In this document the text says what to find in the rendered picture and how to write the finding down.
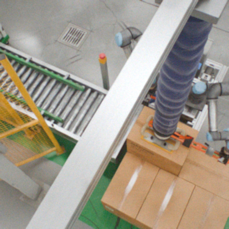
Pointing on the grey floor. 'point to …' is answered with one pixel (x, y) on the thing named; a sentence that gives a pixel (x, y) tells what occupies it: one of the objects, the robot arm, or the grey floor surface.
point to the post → (104, 73)
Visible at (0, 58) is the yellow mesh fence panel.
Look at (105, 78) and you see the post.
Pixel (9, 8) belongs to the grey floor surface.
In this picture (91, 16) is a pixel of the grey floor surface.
